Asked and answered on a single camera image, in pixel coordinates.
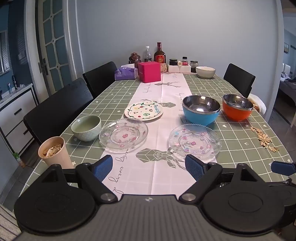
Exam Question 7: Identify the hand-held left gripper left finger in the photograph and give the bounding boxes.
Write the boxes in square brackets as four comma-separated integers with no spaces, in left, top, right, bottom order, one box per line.
[39,155,118,205]

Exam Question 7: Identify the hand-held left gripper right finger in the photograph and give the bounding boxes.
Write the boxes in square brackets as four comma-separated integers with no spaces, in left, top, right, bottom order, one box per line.
[179,154,270,205]

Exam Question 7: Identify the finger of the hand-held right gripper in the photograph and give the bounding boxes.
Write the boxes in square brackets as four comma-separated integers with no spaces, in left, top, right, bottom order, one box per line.
[271,161,296,176]

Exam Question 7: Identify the clear glass flowered plate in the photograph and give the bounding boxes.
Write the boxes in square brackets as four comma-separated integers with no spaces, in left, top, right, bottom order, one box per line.
[99,118,149,153]
[168,124,222,162]

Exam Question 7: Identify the green ceramic bowl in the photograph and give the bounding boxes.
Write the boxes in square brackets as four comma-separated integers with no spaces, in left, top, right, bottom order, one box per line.
[71,115,102,142]

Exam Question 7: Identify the blue steel bowl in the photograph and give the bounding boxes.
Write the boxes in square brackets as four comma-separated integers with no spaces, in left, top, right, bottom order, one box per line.
[182,95,221,127]

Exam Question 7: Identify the orange steel bowl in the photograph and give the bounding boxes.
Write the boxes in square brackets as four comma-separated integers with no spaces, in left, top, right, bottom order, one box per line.
[222,94,254,121]

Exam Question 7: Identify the white painted plate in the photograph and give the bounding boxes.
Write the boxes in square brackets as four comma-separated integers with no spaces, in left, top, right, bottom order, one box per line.
[124,100,164,121]

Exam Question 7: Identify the scattered wooden sticks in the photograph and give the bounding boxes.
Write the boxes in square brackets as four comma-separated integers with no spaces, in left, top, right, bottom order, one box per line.
[250,126,280,153]

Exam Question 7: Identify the paper cup of wood chips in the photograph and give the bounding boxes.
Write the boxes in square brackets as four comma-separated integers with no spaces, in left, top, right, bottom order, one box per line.
[38,136,74,169]

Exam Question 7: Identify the white printed table runner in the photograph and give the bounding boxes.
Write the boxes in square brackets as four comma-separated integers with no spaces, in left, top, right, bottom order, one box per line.
[102,73,218,195]

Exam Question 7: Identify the white bag of seeds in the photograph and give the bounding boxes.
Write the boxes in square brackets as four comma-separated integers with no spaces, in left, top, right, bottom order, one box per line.
[248,93,267,114]

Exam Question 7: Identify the black chair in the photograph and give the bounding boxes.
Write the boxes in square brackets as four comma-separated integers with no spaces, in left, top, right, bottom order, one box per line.
[83,61,118,99]
[23,78,94,145]
[223,63,256,98]

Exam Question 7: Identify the grey bed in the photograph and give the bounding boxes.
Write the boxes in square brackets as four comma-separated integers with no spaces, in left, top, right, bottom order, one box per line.
[277,76,296,105]

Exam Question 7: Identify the white ceramic bowl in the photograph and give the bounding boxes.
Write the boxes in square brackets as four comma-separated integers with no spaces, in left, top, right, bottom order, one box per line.
[196,66,216,79]

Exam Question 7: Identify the purple tissue box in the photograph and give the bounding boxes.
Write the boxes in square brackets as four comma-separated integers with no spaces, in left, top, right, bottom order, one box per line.
[115,64,139,81]

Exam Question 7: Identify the white rectangular box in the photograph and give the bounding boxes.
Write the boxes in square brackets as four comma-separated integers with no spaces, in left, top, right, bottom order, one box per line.
[168,64,190,73]

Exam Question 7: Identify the white cabinet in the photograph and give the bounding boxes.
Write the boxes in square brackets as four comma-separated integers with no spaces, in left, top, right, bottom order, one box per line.
[0,83,38,156]

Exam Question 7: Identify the pink box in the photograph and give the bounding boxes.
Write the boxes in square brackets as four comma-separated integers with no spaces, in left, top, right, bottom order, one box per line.
[138,62,161,83]

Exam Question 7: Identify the striped mat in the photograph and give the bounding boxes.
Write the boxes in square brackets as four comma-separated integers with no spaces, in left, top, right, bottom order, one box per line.
[0,204,21,241]

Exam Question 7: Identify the brown figurine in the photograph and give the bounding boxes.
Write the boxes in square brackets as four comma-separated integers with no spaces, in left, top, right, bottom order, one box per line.
[129,53,141,65]

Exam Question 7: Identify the brown liquor bottle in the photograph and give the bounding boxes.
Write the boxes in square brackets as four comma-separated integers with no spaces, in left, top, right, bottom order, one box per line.
[154,42,166,64]

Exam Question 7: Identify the glass panel door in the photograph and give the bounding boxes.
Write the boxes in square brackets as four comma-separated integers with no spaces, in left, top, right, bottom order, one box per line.
[35,0,77,98]

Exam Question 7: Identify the door handle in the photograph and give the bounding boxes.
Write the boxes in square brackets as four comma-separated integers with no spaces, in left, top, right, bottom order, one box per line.
[38,59,49,76]

